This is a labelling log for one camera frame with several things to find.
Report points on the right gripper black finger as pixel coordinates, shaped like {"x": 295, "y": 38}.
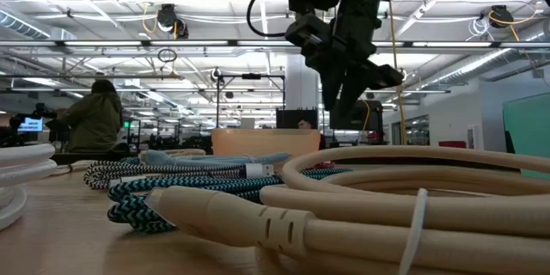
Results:
{"x": 353, "y": 88}
{"x": 331, "y": 86}

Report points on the black monitor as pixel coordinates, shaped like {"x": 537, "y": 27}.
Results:
{"x": 374, "y": 116}

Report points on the white square column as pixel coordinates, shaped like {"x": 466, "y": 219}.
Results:
{"x": 296, "y": 86}

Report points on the person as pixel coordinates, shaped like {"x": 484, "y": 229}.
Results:
{"x": 94, "y": 120}
{"x": 306, "y": 124}

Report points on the black cabinet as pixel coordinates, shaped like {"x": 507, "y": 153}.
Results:
{"x": 285, "y": 118}

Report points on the orange plastic bin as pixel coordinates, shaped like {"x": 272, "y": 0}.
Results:
{"x": 266, "y": 142}

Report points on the small black ceiling reel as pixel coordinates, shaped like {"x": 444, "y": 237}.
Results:
{"x": 216, "y": 75}

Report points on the red box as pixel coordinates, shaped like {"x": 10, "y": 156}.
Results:
{"x": 452, "y": 144}

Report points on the monitor with blue screen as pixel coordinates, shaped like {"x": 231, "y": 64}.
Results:
{"x": 30, "y": 124}

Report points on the black metal frame stand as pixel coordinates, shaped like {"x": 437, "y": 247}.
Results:
{"x": 251, "y": 76}

